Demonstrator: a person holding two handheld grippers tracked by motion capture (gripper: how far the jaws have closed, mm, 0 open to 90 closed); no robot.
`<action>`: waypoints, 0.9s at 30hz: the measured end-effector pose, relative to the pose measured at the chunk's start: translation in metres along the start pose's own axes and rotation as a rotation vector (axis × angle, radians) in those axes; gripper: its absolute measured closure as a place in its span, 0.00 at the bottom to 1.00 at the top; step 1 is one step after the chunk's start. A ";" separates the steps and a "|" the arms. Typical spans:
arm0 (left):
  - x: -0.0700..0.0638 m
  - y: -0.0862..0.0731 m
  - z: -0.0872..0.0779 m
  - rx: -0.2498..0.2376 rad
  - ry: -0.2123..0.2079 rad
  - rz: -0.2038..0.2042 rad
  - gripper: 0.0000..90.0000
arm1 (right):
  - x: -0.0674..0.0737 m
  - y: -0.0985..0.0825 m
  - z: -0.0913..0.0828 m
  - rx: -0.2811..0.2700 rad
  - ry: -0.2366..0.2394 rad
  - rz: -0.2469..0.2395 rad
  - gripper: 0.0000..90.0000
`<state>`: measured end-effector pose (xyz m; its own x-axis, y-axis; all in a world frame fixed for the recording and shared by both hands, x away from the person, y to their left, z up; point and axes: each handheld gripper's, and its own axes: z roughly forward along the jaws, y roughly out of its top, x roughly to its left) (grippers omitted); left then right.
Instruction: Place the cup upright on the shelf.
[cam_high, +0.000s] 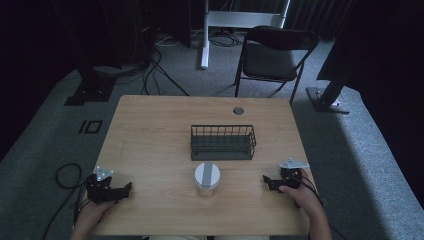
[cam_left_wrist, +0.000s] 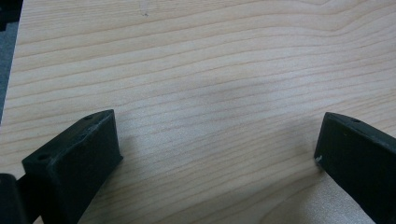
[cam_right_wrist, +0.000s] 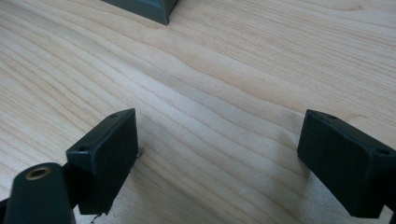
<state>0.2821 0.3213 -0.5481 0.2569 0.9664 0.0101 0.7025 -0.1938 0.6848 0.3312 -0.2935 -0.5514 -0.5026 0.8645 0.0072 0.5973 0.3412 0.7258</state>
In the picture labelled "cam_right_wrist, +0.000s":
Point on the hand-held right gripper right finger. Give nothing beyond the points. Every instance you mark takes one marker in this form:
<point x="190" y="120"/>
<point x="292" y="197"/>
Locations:
<point x="345" y="161"/>

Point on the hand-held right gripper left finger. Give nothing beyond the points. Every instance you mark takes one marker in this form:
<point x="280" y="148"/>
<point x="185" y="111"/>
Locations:
<point x="106" y="161"/>

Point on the dark grey box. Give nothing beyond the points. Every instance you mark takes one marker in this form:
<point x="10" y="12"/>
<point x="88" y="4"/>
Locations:
<point x="146" y="7"/>

